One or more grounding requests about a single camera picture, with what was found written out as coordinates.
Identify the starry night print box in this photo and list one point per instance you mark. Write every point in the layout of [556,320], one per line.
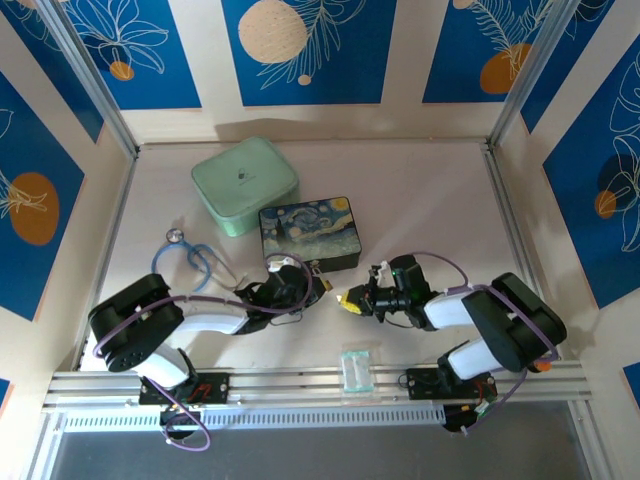
[310,227]

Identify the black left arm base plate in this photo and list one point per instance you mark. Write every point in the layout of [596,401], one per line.
[212,387]

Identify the blue floral wall panel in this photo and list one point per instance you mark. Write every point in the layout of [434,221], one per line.
[480,50]
[145,55]
[310,50]

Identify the aluminium table edge rail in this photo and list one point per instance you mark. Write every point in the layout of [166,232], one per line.
[510,225]
[112,235]

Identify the orange round sticker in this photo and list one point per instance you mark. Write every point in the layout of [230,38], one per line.
[541,366]

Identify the clear plastic packet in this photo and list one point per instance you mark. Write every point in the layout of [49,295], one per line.
[356,372]

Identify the brass padlock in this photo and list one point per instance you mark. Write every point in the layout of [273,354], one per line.
[327,285]

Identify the aluminium mounting rail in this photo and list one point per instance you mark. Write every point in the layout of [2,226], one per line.
[300,382]

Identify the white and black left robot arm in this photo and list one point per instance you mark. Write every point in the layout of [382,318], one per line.
[205,317]

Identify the blue stethoscope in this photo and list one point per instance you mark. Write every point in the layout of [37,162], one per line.
[162,250]

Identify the mint green zip case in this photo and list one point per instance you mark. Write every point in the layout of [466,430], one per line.
[240,185]

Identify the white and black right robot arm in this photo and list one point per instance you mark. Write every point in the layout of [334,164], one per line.
[450,310]

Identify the aluminium frame post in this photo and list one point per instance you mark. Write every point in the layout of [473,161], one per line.
[527,75]
[90,75]

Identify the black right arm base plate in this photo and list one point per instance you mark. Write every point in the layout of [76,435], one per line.
[422,384]

